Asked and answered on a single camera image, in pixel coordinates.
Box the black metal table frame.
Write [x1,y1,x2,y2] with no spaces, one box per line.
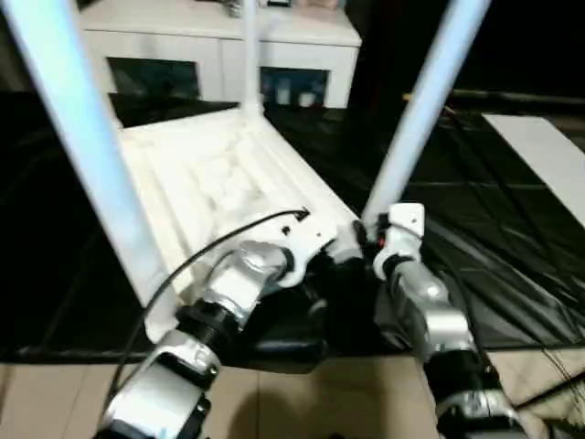
[516,377,585,414]

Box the black mat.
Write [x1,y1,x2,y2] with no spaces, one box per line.
[0,87,585,365]

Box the white plastic table leg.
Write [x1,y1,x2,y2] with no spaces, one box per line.
[362,0,495,231]
[238,0,268,122]
[0,0,176,310]

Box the white plastic table top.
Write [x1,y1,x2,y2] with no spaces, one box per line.
[112,110,368,345]

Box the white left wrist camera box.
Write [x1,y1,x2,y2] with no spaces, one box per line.
[271,212,339,290]

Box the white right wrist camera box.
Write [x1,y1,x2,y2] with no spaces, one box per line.
[369,203,427,281]

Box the white sideboard with glass doors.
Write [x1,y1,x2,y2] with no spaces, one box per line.
[75,0,363,111]

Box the black cabinet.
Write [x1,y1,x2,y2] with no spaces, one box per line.
[347,0,585,103]

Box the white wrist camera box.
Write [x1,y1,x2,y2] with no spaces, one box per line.
[369,203,427,281]
[271,212,339,290]

